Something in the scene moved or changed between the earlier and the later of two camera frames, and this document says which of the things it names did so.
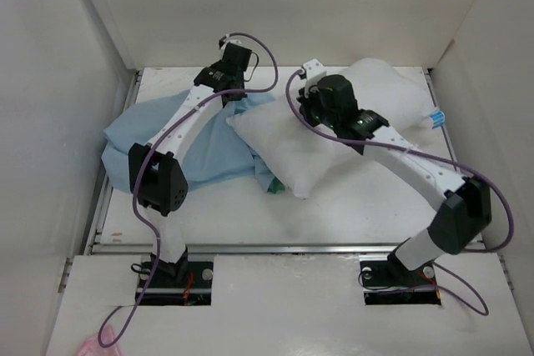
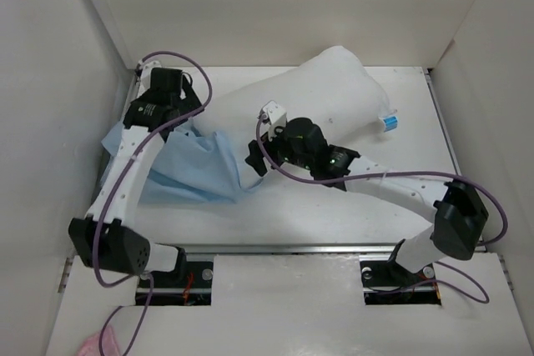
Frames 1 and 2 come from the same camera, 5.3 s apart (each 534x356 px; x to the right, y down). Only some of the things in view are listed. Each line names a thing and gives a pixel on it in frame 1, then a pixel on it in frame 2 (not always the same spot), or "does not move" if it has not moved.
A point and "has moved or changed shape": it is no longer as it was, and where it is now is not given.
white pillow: (306, 157) has moved or changed shape
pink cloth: (103, 343) does not move
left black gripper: (241, 95) → (190, 102)
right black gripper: (304, 107) → (255, 158)
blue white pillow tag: (437, 118) → (390, 123)
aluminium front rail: (248, 248) does not move
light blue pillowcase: (218, 159) has moved or changed shape
